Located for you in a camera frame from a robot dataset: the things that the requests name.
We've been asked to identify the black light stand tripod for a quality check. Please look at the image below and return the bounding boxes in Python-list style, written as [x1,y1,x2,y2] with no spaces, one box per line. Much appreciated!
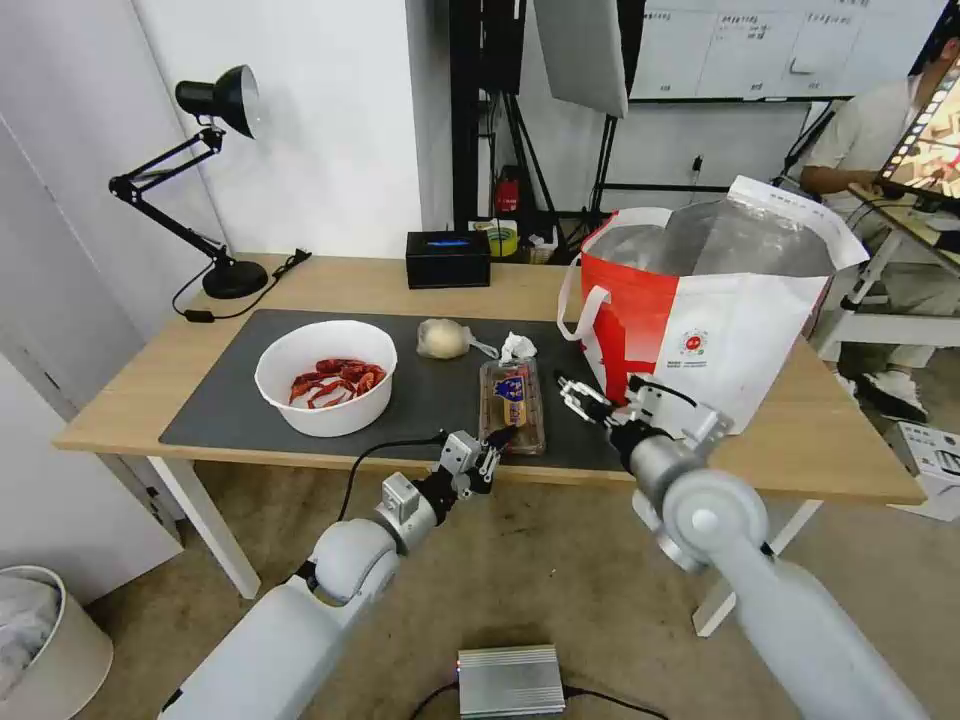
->
[476,88,631,265]

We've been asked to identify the red crayfish shells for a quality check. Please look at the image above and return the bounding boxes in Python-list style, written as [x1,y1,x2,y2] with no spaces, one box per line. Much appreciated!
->
[289,359,388,411]

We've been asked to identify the red and white takeout bag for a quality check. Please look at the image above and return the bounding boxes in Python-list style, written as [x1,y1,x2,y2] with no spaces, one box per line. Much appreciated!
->
[555,175,871,438]

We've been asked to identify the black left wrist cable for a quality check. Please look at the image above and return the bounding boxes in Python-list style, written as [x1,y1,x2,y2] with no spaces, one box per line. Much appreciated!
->
[338,430,451,526]

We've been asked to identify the red fire extinguisher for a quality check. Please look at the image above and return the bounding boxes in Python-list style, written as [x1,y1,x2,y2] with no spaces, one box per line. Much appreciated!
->
[494,166,528,220]

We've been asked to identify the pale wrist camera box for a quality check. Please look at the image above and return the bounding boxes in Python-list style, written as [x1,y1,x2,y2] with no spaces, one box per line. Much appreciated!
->
[439,430,483,475]
[628,382,680,430]

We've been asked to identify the black lamp cable with switch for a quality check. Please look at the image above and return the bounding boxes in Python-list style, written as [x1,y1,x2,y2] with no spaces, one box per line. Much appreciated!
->
[171,249,313,325]

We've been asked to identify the grey photo softbox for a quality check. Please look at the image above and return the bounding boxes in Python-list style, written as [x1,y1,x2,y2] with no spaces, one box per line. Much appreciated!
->
[532,0,630,120]

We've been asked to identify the clear plastic snack box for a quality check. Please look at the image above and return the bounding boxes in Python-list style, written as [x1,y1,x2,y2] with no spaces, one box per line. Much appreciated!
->
[479,356,548,457]

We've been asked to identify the white whiteboard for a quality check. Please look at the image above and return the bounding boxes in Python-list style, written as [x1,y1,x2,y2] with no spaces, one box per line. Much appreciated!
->
[628,0,955,103]

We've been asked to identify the white trash bin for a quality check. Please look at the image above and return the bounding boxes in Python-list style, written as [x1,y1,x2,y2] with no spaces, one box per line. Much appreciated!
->
[0,565,115,720]

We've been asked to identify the white round bowl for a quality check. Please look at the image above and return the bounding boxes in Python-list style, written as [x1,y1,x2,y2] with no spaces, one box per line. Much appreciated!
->
[254,320,399,439]

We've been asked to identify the black power supply cable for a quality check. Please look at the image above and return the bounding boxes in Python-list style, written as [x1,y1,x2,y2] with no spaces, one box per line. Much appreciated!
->
[410,680,670,720]

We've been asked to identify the tablet screen on stand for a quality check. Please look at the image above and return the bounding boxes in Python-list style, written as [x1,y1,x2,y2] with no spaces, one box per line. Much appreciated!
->
[872,58,960,205]

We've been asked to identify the white cardboard box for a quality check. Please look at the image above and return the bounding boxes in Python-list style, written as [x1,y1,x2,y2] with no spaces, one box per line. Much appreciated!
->
[883,420,960,523]

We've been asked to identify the person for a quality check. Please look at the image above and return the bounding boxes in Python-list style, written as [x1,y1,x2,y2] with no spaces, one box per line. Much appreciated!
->
[797,0,960,423]

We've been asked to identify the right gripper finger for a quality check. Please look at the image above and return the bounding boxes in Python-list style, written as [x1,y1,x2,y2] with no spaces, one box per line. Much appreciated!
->
[569,378,613,411]
[554,371,601,423]

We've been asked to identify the white tilted stand table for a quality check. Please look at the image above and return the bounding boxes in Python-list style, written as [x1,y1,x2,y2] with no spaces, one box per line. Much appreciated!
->
[812,188,960,363]

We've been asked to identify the wooden table with white legs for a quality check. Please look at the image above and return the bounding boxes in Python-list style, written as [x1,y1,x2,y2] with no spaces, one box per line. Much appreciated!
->
[52,253,925,639]

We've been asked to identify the black tissue box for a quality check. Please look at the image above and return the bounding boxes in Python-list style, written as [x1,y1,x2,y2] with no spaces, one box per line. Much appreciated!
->
[405,230,493,291]

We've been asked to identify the black desk lamp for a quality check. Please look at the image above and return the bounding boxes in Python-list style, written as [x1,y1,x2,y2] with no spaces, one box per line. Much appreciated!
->
[107,65,270,301]

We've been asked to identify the bun in clear plastic bag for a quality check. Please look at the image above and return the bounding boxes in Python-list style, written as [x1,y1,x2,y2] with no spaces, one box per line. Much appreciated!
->
[416,317,501,362]

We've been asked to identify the black desk mat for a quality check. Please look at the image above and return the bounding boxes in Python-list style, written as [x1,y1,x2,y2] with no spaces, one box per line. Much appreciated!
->
[158,308,633,474]

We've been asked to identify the silver power supply box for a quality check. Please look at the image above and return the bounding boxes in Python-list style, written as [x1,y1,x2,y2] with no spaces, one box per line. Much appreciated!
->
[456,644,567,719]

